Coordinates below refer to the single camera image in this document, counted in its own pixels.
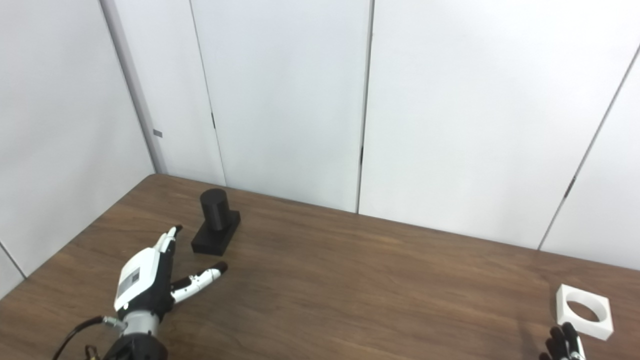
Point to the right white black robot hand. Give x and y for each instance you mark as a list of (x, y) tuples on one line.
[(565, 345)]

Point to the grey wall corner post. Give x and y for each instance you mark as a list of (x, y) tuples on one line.
[(137, 90)]

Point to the black peg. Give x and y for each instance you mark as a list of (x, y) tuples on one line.
[(216, 225)]

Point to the white square piece with hole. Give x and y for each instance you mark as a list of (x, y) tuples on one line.
[(567, 312)]

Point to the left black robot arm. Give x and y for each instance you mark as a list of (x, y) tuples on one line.
[(135, 340)]

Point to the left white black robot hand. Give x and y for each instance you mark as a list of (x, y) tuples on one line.
[(142, 277)]

